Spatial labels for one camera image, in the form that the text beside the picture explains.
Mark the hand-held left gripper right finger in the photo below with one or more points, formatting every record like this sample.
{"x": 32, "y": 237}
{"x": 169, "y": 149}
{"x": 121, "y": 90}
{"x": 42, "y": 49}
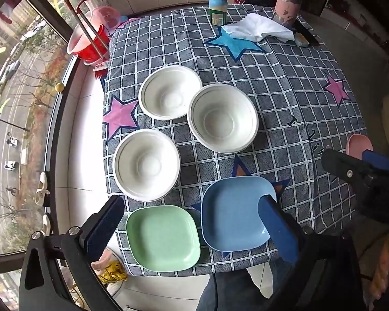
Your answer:
{"x": 278, "y": 230}

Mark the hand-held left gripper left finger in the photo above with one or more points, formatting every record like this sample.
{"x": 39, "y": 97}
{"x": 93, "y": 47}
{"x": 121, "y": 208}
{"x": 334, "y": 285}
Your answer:
{"x": 100, "y": 233}

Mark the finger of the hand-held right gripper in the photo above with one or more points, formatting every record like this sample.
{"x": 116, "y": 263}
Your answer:
{"x": 340, "y": 165}
{"x": 377, "y": 161}

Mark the blue square plate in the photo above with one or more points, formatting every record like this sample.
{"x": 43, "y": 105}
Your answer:
{"x": 230, "y": 213}

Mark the green square plate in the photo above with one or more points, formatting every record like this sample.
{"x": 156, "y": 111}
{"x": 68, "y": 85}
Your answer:
{"x": 162, "y": 238}

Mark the white bowl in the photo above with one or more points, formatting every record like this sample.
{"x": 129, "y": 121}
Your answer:
{"x": 222, "y": 118}
{"x": 170, "y": 92}
{"x": 146, "y": 165}

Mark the pink plate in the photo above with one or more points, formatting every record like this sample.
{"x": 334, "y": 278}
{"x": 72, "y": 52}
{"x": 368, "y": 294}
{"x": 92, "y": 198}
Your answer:
{"x": 358, "y": 144}

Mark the yellow plastic bag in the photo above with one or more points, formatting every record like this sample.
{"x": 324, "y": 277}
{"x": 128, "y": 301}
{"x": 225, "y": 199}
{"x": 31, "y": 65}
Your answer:
{"x": 112, "y": 272}

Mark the white slipper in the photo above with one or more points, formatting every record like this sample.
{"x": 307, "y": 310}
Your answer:
{"x": 39, "y": 197}
{"x": 42, "y": 178}

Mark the person's leg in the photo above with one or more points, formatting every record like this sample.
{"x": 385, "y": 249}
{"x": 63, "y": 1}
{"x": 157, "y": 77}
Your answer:
{"x": 230, "y": 293}

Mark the grey checked star tablecloth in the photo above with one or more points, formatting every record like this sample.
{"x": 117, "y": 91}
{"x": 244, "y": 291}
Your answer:
{"x": 278, "y": 103}

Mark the yellow sponge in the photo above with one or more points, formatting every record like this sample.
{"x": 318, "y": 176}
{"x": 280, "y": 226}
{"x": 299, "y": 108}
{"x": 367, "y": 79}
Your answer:
{"x": 300, "y": 40}

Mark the black flat object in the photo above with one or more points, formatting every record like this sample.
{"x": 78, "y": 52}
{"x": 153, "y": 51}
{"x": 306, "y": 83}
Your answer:
{"x": 308, "y": 30}

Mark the yellow ball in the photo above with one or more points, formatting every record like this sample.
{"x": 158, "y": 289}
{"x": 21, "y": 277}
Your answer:
{"x": 60, "y": 87}

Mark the white paper towel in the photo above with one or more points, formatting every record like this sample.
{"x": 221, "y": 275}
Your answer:
{"x": 259, "y": 27}

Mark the red brush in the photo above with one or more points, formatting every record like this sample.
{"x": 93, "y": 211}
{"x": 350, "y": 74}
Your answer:
{"x": 101, "y": 70}

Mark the red plastic bucket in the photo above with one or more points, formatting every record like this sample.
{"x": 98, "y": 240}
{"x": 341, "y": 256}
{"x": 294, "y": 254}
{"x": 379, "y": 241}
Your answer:
{"x": 95, "y": 43}

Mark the green cap bottle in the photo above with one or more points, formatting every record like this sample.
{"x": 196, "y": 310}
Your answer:
{"x": 218, "y": 8}

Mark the metal pole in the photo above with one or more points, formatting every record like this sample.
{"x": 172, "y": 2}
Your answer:
{"x": 89, "y": 34}

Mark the brown wooden pole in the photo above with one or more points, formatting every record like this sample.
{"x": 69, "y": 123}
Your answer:
{"x": 81, "y": 26}

